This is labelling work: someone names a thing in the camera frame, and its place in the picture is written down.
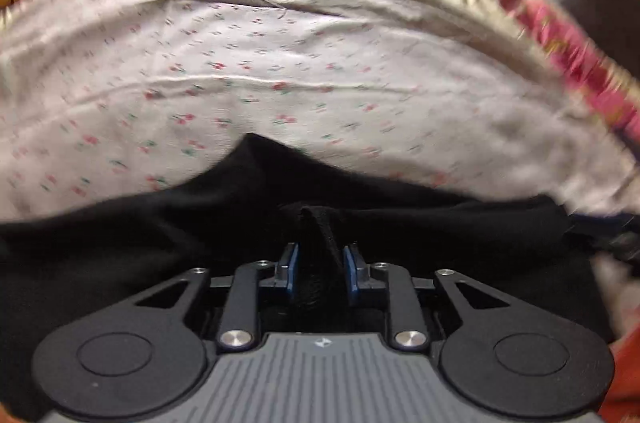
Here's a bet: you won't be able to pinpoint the cherry print bed sheet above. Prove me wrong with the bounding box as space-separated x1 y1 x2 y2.
1 0 639 219

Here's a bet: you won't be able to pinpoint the black pants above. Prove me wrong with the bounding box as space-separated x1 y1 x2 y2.
1 135 614 421

